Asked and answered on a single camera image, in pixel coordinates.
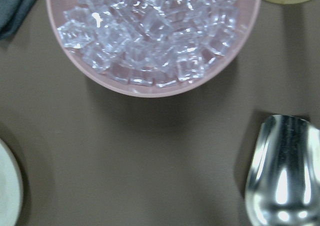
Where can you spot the pink bowl with ice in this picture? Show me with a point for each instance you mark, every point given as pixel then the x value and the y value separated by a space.
pixel 152 48

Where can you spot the grey folded cloth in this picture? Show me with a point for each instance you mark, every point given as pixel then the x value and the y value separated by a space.
pixel 12 15

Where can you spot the steel ice scoop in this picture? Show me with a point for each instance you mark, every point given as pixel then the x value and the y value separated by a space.
pixel 282 186

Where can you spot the white round plate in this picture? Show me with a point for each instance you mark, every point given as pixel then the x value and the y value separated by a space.
pixel 11 194

